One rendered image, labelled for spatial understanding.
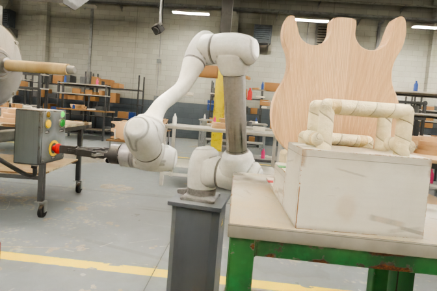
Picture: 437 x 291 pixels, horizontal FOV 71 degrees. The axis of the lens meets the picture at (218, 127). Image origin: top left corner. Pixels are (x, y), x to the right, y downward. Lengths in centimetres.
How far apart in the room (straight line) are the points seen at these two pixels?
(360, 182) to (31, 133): 106
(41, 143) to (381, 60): 113
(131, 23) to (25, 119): 1189
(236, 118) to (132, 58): 1146
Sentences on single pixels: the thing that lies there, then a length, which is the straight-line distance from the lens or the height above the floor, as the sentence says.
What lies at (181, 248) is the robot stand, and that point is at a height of 47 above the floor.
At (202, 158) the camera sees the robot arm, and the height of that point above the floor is 92.
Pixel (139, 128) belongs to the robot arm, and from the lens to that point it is 96.
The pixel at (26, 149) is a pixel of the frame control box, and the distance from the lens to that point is 129.
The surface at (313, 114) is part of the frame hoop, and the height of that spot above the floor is 118.
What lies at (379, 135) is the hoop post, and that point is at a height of 114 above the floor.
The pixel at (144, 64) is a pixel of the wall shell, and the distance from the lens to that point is 1255.
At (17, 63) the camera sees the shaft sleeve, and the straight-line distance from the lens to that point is 104.
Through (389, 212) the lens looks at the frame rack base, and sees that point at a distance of 76.
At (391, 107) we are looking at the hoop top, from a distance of 74.
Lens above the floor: 117
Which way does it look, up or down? 3 degrees down
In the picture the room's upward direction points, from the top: 5 degrees clockwise
